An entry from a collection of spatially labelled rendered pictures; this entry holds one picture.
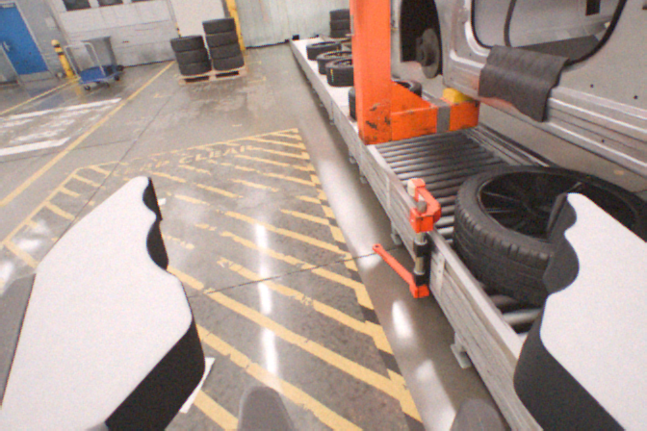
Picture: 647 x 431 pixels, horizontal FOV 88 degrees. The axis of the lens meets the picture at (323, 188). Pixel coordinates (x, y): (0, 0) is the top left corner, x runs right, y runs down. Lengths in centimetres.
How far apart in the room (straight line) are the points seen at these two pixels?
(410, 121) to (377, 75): 33
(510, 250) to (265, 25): 1151
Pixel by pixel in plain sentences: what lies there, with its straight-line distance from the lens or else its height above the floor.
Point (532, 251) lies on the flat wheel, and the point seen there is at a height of 50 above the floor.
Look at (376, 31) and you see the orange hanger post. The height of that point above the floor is 111.
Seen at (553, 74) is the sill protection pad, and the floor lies 95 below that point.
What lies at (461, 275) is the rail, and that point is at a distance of 130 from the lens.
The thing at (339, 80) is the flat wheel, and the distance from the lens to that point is 432.
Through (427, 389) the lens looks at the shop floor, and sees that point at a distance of 148.
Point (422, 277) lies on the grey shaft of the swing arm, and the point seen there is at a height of 17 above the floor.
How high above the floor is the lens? 129
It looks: 30 degrees down
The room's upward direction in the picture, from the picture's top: 8 degrees counter-clockwise
